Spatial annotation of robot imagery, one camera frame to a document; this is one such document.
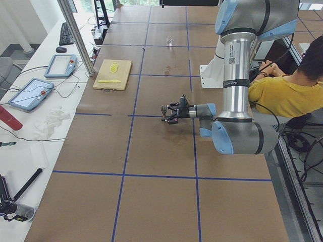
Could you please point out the blue teach pendant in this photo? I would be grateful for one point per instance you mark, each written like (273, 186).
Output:
(61, 66)
(31, 95)

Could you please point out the clear shot glass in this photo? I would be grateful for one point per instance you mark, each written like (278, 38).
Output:
(169, 42)

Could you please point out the black hand tool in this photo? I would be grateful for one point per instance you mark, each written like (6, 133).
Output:
(5, 195)

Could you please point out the black computer mouse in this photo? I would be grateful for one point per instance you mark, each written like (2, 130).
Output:
(61, 49)

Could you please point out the far blue teach pendant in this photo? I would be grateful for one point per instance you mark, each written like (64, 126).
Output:
(61, 66)

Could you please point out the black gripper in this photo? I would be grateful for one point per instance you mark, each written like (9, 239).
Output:
(183, 113)

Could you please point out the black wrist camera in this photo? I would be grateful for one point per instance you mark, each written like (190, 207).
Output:
(183, 103)

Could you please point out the wooden cutting board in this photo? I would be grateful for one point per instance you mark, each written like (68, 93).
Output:
(121, 74)

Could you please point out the white crumpled cloth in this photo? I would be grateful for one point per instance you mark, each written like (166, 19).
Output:
(45, 127)

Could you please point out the person in yellow shirt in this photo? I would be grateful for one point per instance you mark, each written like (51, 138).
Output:
(290, 95)

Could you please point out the red bottle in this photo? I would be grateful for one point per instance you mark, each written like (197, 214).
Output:
(10, 120)

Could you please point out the aluminium frame post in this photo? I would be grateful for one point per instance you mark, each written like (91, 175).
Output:
(69, 17)

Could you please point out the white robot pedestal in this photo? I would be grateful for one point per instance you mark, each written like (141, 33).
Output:
(212, 75)

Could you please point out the steel double jigger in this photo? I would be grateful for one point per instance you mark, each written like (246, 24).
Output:
(164, 109)

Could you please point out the near blue teach pendant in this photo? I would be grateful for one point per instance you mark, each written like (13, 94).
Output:
(31, 95)

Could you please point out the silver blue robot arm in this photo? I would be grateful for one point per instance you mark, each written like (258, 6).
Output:
(238, 24)

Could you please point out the yellow plastic knife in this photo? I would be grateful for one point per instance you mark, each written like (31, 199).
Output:
(109, 81)

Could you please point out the black keyboard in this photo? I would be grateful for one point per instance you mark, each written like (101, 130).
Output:
(66, 37)

